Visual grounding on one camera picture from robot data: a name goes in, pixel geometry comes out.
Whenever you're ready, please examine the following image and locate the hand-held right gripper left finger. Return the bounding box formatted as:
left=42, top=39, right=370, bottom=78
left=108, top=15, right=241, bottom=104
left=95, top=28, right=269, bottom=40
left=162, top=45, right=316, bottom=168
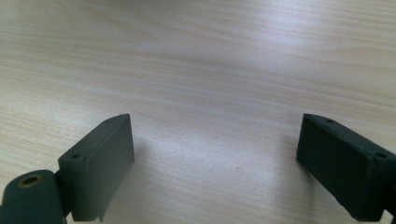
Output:
left=57, top=113, right=135, bottom=222

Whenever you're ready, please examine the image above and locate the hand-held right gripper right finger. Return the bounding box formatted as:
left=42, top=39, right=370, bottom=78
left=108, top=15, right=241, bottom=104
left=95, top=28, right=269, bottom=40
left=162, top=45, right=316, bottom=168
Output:
left=295, top=113, right=396, bottom=223

